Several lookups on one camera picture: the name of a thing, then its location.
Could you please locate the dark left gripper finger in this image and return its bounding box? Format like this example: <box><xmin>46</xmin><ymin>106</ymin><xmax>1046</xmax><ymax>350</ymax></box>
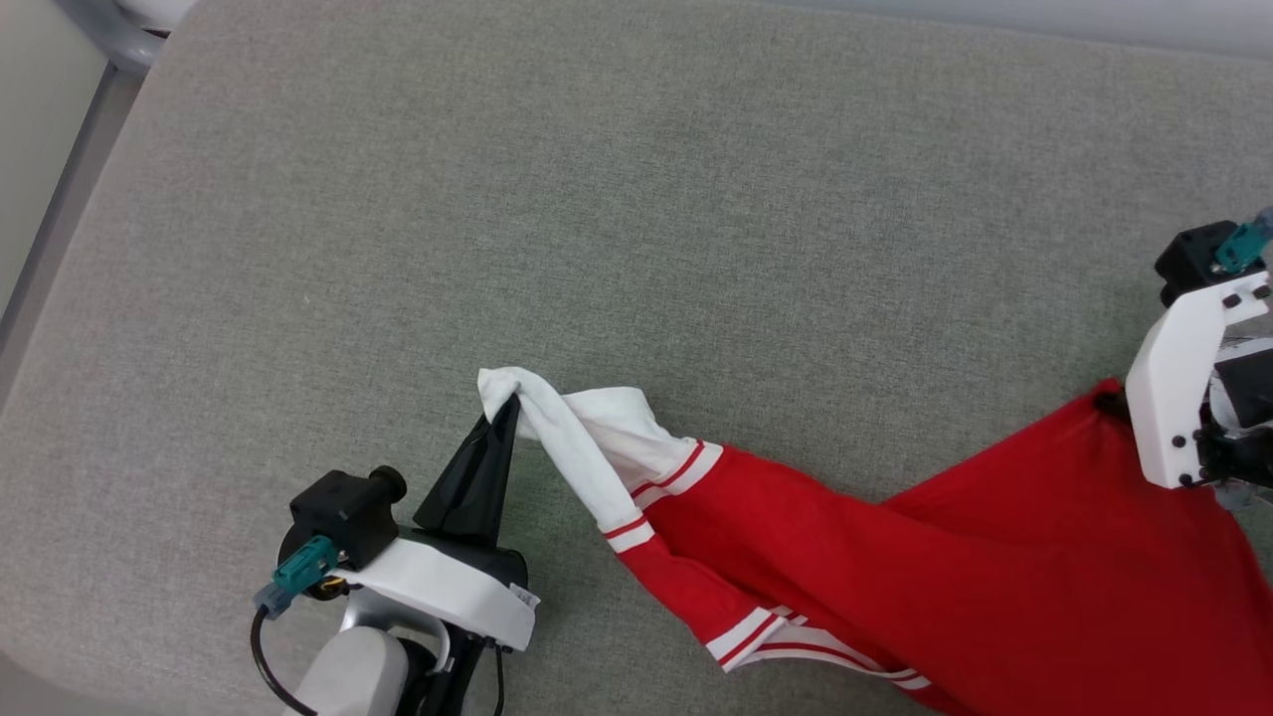
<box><xmin>413</xmin><ymin>395</ymin><xmax>521</xmax><ymax>546</ymax></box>

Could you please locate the red and white garment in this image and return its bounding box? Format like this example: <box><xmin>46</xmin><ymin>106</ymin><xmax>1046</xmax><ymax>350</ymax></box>
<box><xmin>477</xmin><ymin>366</ymin><xmax>1273</xmax><ymax>716</ymax></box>

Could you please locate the thin black cable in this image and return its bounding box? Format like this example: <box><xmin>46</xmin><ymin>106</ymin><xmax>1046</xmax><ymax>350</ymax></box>
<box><xmin>249</xmin><ymin>605</ymin><xmax>321</xmax><ymax>716</ymax></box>

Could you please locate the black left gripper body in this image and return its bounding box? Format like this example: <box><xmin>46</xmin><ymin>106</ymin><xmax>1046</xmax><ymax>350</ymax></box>
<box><xmin>398</xmin><ymin>525</ymin><xmax>530</xmax><ymax>716</ymax></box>

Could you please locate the teal cable connector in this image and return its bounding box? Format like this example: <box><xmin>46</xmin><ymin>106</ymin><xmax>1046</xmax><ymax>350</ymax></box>
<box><xmin>1213</xmin><ymin>207</ymin><xmax>1273</xmax><ymax>275</ymax></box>
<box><xmin>254</xmin><ymin>535</ymin><xmax>339</xmax><ymax>620</ymax></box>

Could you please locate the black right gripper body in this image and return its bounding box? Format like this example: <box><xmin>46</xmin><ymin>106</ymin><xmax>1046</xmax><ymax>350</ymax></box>
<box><xmin>1198</xmin><ymin>338</ymin><xmax>1273</xmax><ymax>498</ymax></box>

